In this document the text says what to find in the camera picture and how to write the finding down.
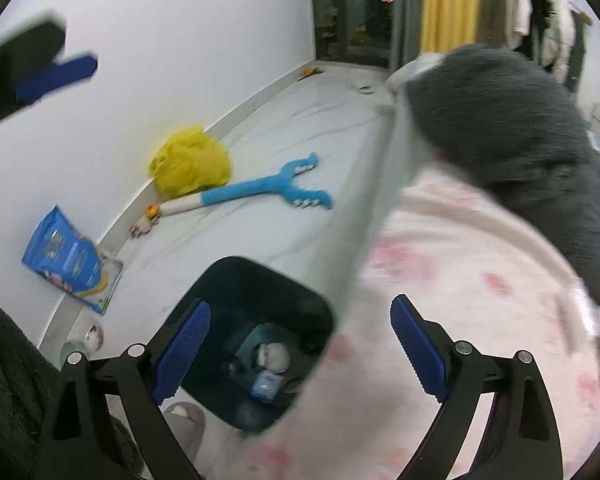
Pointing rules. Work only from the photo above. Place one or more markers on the yellow plastic bag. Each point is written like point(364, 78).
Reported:
point(190, 161)

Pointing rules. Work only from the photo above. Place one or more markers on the blue snack bag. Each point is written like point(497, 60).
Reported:
point(72, 262)

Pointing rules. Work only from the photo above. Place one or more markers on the white tissue in bin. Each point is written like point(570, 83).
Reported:
point(273, 356)

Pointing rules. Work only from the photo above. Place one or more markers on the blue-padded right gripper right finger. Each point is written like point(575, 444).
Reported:
point(520, 439)

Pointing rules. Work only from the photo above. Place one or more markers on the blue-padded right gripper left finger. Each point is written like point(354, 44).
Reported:
point(78, 440)

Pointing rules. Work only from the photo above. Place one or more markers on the hanging clothes on rack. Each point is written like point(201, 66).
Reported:
point(550, 33)

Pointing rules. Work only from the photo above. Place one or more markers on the small duck keychain toy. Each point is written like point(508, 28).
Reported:
point(146, 221)

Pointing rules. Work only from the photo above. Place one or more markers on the blue packet in bin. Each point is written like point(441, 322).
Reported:
point(266, 386)

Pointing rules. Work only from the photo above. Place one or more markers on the yellow curtain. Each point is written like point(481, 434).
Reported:
point(448, 24)

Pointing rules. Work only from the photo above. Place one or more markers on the dark grey fleece blanket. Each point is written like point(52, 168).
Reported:
point(510, 126)

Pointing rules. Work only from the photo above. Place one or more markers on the dark teal trash bin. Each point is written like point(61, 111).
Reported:
point(241, 342)

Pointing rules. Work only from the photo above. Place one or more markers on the blue plush slingshot toy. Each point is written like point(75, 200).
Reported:
point(281, 184)

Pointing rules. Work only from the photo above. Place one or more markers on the dark sliding glass door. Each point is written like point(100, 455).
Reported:
point(353, 31)

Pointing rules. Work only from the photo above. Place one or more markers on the grey slipper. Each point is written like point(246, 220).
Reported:
point(187, 422)

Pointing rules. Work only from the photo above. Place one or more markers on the grey curtain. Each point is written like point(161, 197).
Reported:
point(405, 34)

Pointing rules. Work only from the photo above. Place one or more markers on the pink cartoon bed sheet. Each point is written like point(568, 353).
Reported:
point(486, 277)

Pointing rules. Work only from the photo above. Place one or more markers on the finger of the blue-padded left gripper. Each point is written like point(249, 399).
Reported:
point(54, 77)

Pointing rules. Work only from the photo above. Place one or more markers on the orange toy on floor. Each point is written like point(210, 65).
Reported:
point(310, 71)

